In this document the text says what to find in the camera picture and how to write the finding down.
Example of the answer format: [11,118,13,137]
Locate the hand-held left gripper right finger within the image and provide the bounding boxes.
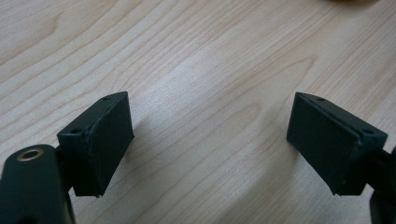
[286,91,389,197]

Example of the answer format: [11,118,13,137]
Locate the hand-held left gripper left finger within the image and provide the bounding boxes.
[56,91,135,199]

